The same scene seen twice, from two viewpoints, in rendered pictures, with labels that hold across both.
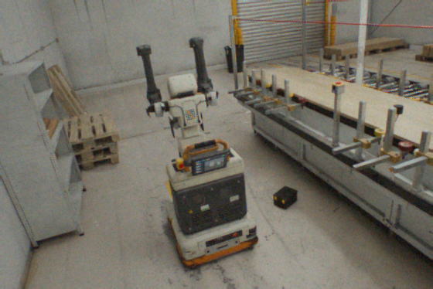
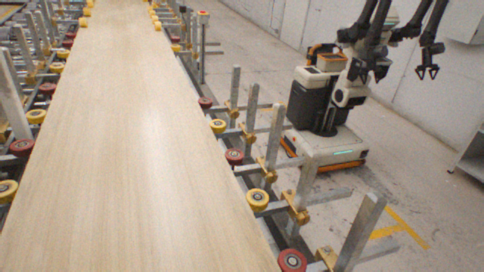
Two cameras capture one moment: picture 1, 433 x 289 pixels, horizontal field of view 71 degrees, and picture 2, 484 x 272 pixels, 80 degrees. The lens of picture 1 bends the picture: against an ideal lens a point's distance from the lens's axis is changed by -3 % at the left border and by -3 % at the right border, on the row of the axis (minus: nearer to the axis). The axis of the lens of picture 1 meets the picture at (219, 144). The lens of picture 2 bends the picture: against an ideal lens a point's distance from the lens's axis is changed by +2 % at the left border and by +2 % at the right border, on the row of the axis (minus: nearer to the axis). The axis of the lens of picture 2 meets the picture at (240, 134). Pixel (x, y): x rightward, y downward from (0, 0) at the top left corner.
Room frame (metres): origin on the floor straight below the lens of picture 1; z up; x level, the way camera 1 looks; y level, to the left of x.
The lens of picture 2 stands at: (4.40, -0.80, 1.62)
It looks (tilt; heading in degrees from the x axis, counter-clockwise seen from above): 33 degrees down; 175
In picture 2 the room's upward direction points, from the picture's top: 6 degrees clockwise
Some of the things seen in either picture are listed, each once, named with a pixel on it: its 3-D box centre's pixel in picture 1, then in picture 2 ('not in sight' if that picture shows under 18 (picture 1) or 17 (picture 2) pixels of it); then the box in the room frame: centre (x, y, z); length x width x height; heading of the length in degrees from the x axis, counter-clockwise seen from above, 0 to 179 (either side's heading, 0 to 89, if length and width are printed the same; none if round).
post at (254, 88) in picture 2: (274, 96); (249, 128); (3.21, -0.64, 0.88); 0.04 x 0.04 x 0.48; 17
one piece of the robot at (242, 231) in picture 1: (223, 237); not in sight; (1.87, 0.05, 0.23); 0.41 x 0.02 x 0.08; 107
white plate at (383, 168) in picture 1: (378, 165); not in sight; (1.80, -1.06, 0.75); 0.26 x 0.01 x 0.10; 17
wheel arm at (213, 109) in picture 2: (285, 108); (237, 107); (2.92, -0.69, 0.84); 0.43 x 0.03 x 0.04; 107
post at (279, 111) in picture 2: (264, 90); (271, 155); (3.45, -0.57, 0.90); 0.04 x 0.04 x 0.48; 17
